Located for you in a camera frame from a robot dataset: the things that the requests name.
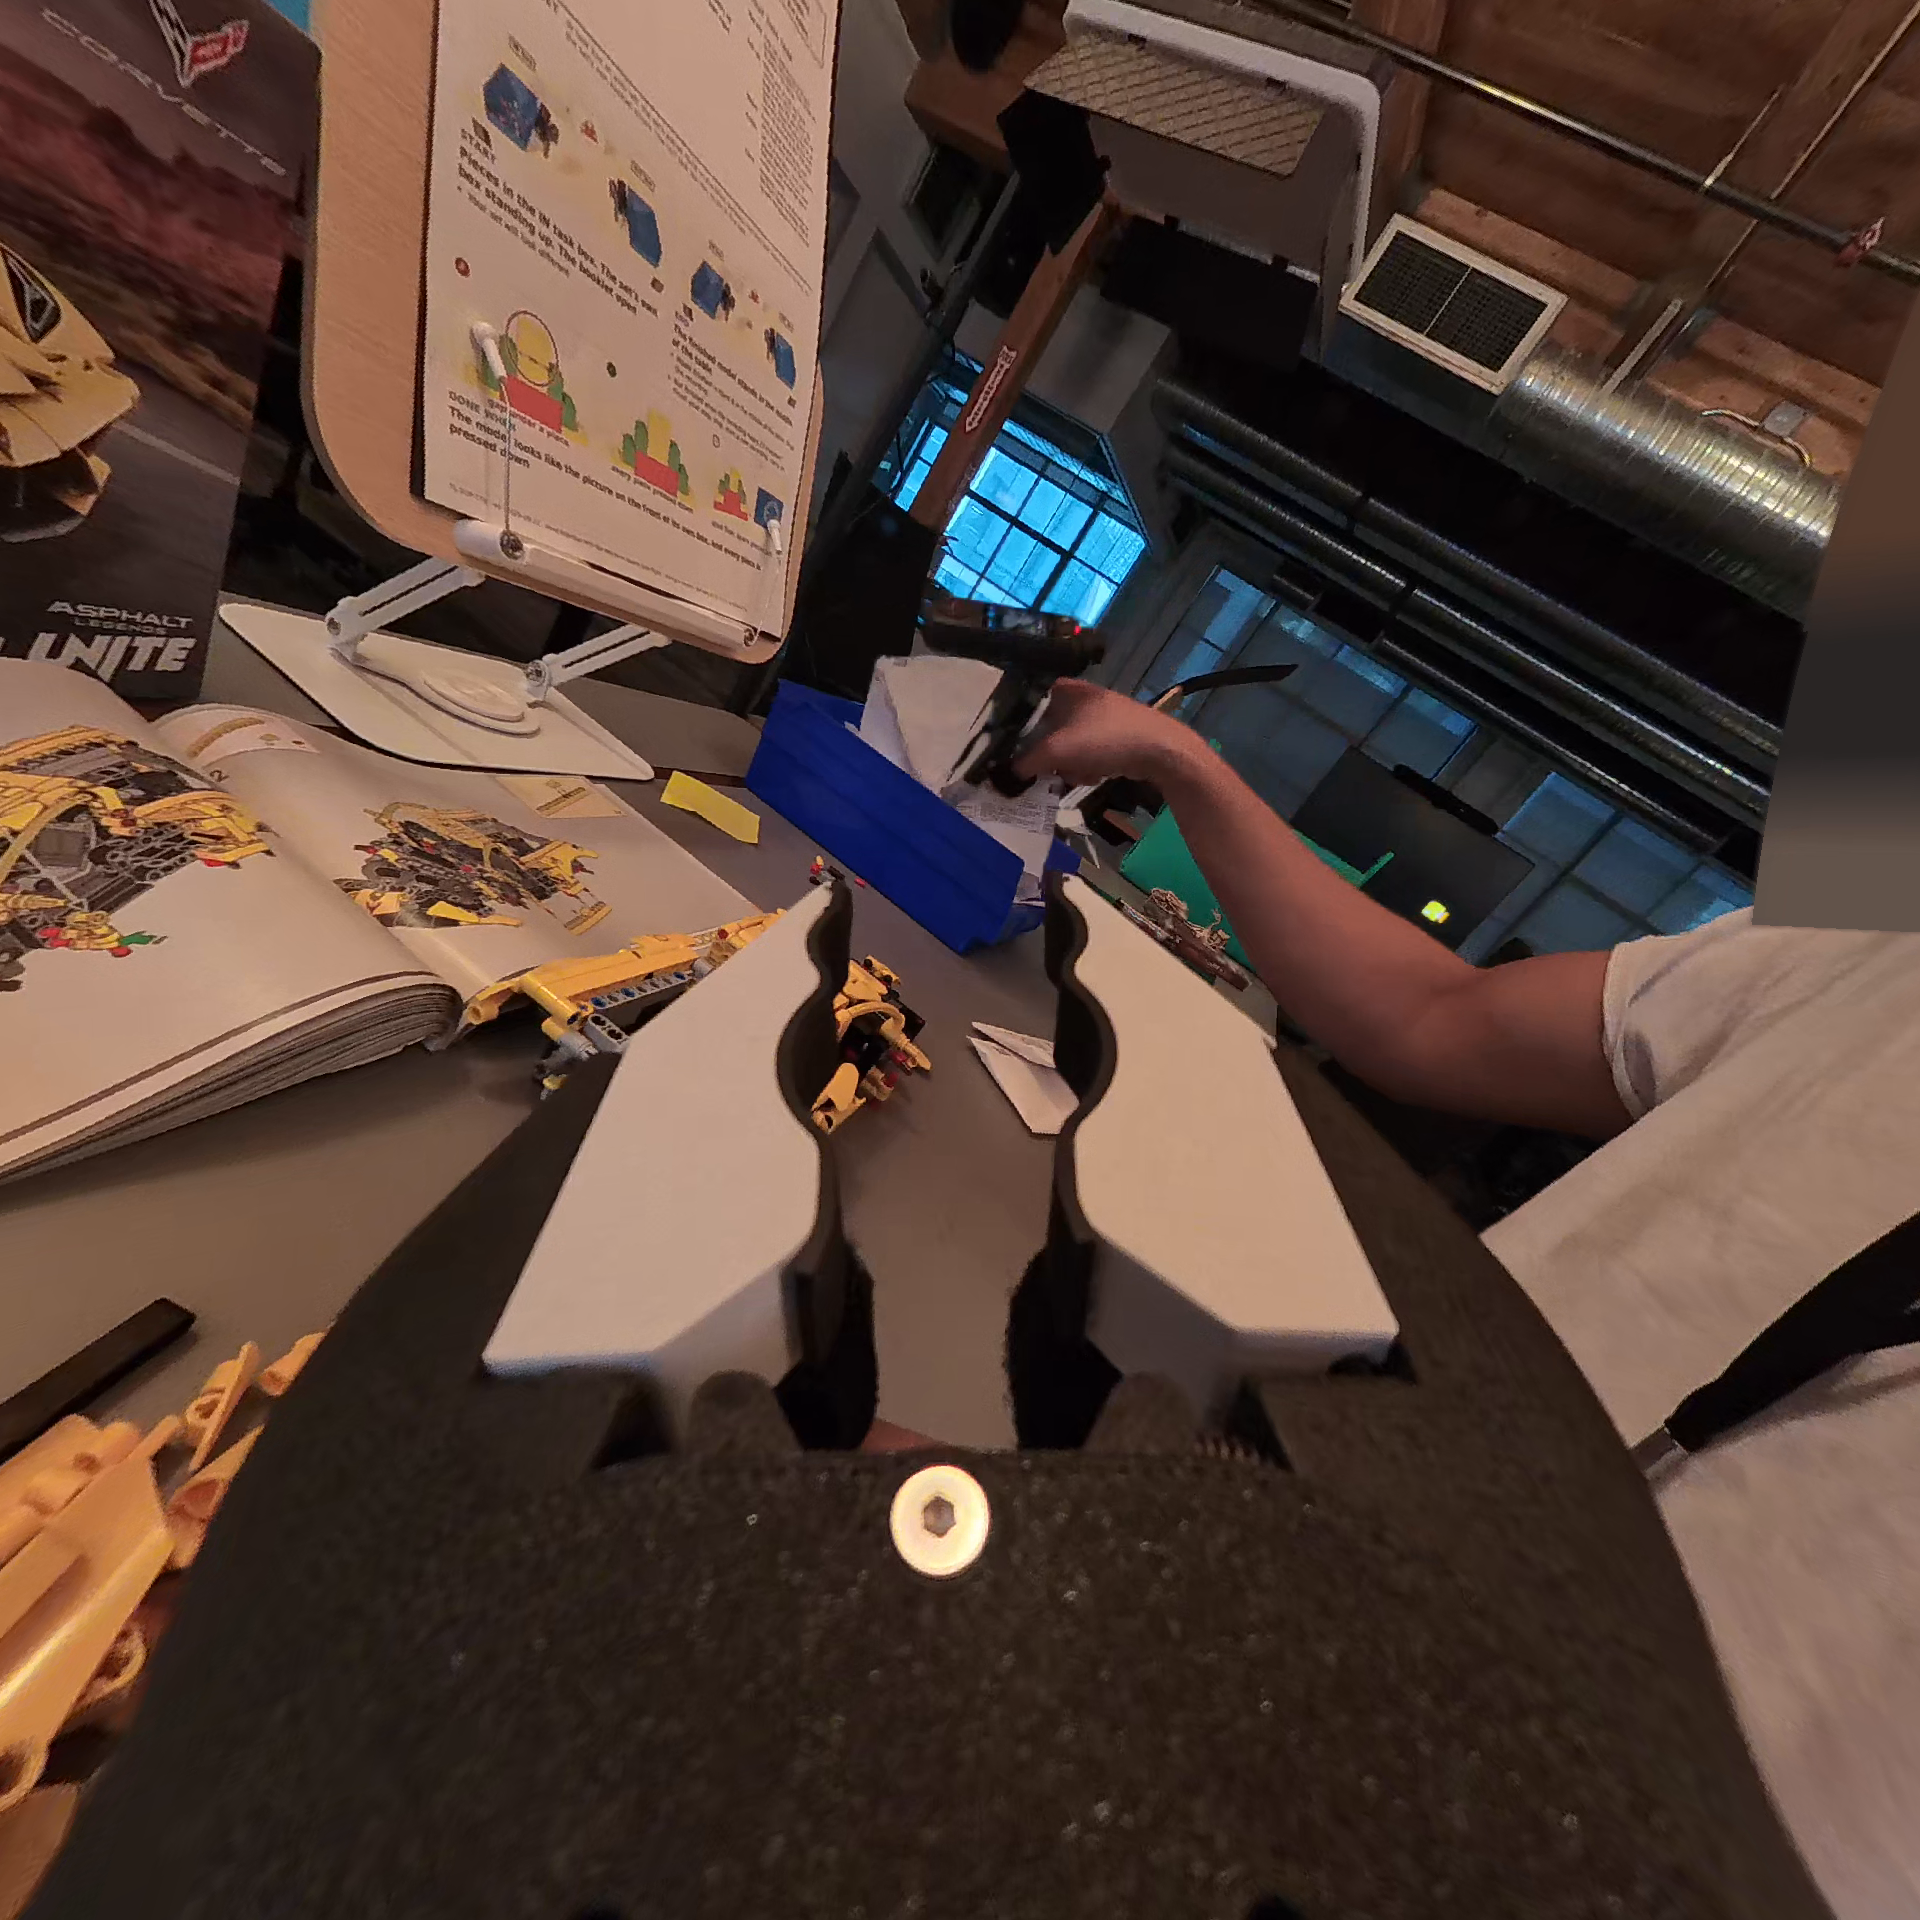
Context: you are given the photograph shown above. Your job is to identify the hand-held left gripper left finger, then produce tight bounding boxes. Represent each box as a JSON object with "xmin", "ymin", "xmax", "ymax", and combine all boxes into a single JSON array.
[{"xmin": 483, "ymin": 880, "xmax": 881, "ymax": 1380}]

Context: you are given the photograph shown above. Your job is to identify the pile of yellow brick parts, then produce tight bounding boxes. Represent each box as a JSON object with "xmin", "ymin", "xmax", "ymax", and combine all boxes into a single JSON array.
[{"xmin": 0, "ymin": 1329, "xmax": 330, "ymax": 1808}]

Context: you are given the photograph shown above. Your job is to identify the blue plastic bin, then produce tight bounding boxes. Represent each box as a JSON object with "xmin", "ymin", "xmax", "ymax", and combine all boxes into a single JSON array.
[{"xmin": 747, "ymin": 678, "xmax": 1083, "ymax": 953}]

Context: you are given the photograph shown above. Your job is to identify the person's right forearm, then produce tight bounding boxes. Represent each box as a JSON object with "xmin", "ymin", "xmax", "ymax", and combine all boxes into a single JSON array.
[{"xmin": 1174, "ymin": 731, "xmax": 1631, "ymax": 1138}]

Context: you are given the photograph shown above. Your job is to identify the large printed paper bag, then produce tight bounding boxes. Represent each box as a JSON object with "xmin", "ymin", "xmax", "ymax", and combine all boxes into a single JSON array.
[{"xmin": 859, "ymin": 647, "xmax": 1059, "ymax": 885}]

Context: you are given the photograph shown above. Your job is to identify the white wooden book stand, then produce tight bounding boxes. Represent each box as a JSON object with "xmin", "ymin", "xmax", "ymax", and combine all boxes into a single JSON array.
[{"xmin": 219, "ymin": 0, "xmax": 846, "ymax": 781}]

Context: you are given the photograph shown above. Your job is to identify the yellow paper scrap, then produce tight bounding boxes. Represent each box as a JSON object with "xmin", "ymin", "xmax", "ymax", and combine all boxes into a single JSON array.
[{"xmin": 667, "ymin": 770, "xmax": 761, "ymax": 843}]

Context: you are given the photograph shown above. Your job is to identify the green plastic bin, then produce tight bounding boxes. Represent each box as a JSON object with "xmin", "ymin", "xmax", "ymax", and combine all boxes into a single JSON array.
[{"xmin": 1116, "ymin": 804, "xmax": 1400, "ymax": 972}]

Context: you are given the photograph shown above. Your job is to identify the yellow black brick car model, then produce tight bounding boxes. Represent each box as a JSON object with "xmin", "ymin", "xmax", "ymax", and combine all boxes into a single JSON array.
[{"xmin": 451, "ymin": 857, "xmax": 937, "ymax": 1138}]

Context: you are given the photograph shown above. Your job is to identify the instruction booklet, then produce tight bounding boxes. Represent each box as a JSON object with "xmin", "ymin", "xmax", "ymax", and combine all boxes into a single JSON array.
[{"xmin": 0, "ymin": 662, "xmax": 770, "ymax": 1184}]

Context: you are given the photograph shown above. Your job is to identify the black monitor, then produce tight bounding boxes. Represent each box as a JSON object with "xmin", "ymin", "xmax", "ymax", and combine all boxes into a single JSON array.
[{"xmin": 1293, "ymin": 749, "xmax": 1536, "ymax": 953}]

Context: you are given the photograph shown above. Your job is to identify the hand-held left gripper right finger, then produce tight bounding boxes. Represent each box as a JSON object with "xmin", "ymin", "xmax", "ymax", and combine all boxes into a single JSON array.
[{"xmin": 1041, "ymin": 872, "xmax": 1407, "ymax": 1380}]

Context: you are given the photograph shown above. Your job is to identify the grey desk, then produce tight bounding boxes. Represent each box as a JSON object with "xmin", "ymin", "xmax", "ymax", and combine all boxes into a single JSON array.
[{"xmin": 0, "ymin": 597, "xmax": 1282, "ymax": 1880}]

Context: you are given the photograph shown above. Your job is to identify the white vent grille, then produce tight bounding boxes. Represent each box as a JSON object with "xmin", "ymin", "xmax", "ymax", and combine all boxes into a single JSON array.
[{"xmin": 1344, "ymin": 214, "xmax": 1573, "ymax": 395}]

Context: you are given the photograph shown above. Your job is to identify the small brown brick model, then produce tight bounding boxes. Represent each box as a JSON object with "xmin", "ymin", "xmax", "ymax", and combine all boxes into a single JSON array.
[{"xmin": 1144, "ymin": 885, "xmax": 1253, "ymax": 992}]

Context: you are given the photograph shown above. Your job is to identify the long black brick beam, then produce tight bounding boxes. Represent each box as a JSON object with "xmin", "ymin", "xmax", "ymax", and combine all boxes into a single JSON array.
[{"xmin": 0, "ymin": 1296, "xmax": 201, "ymax": 1460}]

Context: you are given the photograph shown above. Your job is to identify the person's right hand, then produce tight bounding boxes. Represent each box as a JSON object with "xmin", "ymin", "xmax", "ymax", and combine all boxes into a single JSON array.
[{"xmin": 1027, "ymin": 678, "xmax": 1219, "ymax": 790}]

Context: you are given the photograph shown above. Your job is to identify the printed instruction sheet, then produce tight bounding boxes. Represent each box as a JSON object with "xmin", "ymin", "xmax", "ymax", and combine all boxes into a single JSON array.
[{"xmin": 423, "ymin": 0, "xmax": 846, "ymax": 643}]

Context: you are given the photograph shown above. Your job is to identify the plain white paper bag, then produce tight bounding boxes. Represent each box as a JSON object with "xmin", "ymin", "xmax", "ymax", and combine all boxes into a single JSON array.
[{"xmin": 971, "ymin": 1021, "xmax": 1083, "ymax": 1138}]

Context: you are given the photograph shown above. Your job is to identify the dark toy car set box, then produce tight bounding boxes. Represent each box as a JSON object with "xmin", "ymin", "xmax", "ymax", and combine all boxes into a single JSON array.
[{"xmin": 0, "ymin": 0, "xmax": 323, "ymax": 702}]

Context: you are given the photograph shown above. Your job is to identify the black strap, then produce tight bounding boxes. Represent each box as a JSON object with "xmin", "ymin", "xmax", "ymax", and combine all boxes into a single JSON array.
[{"xmin": 1631, "ymin": 1218, "xmax": 1920, "ymax": 1486}]

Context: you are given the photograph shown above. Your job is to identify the white ceiling heater unit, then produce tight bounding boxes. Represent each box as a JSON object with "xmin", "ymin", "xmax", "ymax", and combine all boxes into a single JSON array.
[{"xmin": 1027, "ymin": 0, "xmax": 1407, "ymax": 278}]

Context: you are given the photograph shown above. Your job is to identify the brown wooden post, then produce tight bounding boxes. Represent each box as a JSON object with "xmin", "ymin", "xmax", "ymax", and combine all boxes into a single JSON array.
[{"xmin": 907, "ymin": 197, "xmax": 1123, "ymax": 529}]

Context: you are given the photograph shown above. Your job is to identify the silver air duct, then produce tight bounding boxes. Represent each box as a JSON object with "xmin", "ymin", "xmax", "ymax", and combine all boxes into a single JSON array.
[{"xmin": 1497, "ymin": 345, "xmax": 1844, "ymax": 605}]

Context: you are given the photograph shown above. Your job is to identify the person in beige shirt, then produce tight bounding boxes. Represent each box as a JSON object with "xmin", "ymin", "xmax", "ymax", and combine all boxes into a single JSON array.
[{"xmin": 1482, "ymin": 908, "xmax": 1920, "ymax": 1920}]

